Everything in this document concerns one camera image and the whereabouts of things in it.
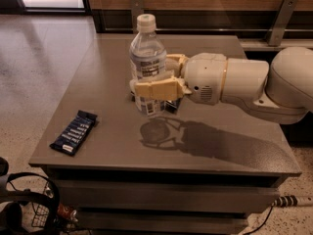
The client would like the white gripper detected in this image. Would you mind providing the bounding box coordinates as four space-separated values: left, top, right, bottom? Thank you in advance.
130 53 227 105

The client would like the clear plastic water bottle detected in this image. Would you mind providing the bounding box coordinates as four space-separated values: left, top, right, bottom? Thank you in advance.
129 14 166 117

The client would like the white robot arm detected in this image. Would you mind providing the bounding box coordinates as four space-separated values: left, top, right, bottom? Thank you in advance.
130 47 313 124

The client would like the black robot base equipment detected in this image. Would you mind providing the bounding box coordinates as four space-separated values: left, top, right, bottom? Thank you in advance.
0 158 56 235

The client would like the blue RXBAR blueberry bar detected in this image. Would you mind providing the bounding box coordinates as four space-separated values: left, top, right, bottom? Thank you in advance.
50 111 97 156

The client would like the blue Kettle chips bag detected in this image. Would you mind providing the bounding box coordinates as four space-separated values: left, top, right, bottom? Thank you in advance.
130 91 182 114

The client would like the grey table cabinet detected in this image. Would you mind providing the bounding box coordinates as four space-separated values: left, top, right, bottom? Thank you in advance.
30 35 300 235

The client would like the left metal wall bracket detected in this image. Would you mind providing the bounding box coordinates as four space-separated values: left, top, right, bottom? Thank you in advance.
130 0 145 33

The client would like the metal wall bracket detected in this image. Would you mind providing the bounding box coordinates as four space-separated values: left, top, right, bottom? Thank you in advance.
266 0 298 47
130 0 145 33

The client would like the right metal wall bracket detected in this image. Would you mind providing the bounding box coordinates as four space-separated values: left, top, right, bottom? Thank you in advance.
266 0 298 47

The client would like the black white striped cable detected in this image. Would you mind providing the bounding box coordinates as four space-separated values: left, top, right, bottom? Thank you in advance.
243 195 313 235

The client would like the wire basket with red can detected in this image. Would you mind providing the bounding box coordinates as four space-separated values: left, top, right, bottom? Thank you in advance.
31 182 78 235

